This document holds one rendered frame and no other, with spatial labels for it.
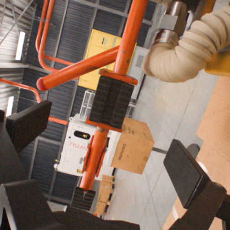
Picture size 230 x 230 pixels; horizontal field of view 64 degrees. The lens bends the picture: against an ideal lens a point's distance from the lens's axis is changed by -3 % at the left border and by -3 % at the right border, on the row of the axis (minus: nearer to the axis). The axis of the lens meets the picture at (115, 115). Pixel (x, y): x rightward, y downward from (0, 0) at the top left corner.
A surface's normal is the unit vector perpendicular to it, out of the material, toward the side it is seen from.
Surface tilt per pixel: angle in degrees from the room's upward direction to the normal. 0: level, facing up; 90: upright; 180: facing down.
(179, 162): 1
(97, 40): 90
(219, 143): 0
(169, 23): 60
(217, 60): 0
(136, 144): 90
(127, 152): 90
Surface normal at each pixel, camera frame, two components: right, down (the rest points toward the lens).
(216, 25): -0.53, 0.26
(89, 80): 0.00, 0.25
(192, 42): -0.28, -0.47
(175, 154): -0.96, -0.29
